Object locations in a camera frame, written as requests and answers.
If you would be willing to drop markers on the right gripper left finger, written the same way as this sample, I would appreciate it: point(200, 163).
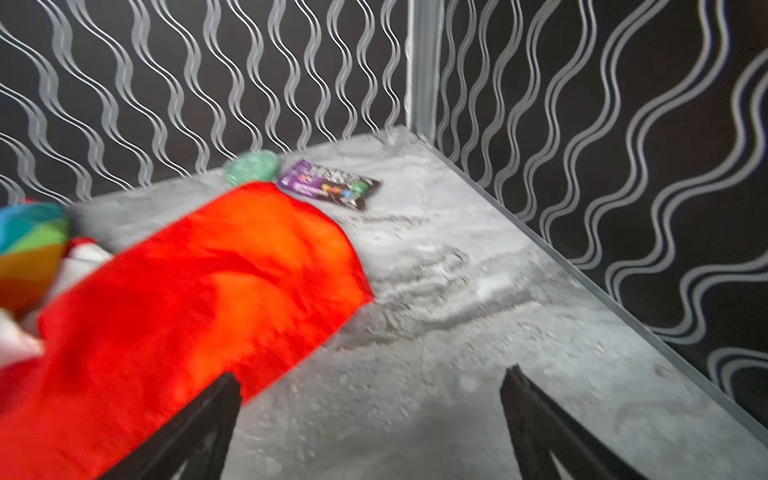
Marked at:
point(194, 444)

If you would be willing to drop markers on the purple snack wrapper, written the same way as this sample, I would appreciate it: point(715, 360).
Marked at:
point(329, 184)

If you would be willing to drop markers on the green round lid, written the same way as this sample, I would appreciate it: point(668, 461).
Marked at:
point(253, 166)

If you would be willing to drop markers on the rainbow kids zip jacket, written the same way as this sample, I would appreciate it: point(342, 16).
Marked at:
point(250, 284)

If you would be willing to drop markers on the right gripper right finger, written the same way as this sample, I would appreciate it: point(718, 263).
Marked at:
point(544, 435)

